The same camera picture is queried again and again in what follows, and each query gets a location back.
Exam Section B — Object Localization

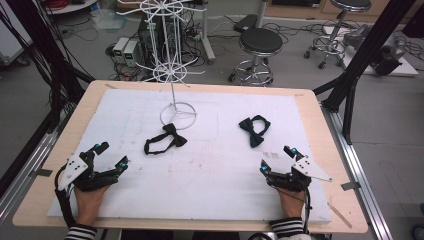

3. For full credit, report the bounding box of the person's right hand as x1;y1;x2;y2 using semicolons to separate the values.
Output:
276;187;306;220

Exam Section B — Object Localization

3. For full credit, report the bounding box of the thin wooden stick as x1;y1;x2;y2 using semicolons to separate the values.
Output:
327;202;353;230

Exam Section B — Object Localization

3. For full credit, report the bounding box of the white foam mat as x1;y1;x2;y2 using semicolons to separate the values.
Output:
47;88;333;224

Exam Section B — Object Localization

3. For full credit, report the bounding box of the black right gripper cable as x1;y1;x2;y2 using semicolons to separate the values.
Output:
301;189;313;234

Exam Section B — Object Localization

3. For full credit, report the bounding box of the black round stool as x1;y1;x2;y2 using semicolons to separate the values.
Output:
303;0;373;70
228;27;284;87

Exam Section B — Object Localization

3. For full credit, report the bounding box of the white board with dark device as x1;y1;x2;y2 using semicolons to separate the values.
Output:
341;23;420;78

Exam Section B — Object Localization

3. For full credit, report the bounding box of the black metal frame post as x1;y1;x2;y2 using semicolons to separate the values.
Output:
313;0;418;145
5;0;95;101

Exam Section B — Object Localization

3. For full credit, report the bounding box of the grey metal table leg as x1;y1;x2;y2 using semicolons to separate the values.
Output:
199;0;217;65

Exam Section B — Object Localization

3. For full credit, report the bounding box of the black bow tie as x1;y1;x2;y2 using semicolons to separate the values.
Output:
238;114;272;149
143;123;188;156

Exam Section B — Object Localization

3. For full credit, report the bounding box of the person's left hand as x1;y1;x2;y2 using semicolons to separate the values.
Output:
73;184;111;228

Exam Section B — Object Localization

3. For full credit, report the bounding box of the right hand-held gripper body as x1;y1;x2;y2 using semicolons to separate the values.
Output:
265;155;333;193

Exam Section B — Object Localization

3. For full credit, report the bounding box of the bundle of black cables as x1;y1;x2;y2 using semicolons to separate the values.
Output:
0;3;79;134

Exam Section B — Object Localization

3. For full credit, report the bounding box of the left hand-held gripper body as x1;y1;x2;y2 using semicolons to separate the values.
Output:
57;153;120;193

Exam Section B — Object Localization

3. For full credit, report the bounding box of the black computer tower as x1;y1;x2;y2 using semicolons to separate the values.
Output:
137;14;184;69

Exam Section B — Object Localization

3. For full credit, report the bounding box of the grey tape strip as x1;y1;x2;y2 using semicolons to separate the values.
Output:
340;181;362;192
28;168;54;178

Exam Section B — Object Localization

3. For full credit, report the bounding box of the aluminium rail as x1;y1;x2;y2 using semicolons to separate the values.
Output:
320;102;395;240
0;109;78;222

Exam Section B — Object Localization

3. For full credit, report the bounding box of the white wire display rack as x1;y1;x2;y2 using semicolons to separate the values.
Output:
115;0;208;132

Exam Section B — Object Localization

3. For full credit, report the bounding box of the flat black box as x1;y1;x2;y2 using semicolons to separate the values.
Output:
232;13;259;34

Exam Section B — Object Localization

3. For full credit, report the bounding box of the grey power supply unit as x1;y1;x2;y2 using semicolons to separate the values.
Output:
112;36;130;58
123;39;140;68

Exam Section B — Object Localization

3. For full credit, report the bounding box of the clear plastic bag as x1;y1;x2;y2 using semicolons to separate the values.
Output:
91;8;128;32

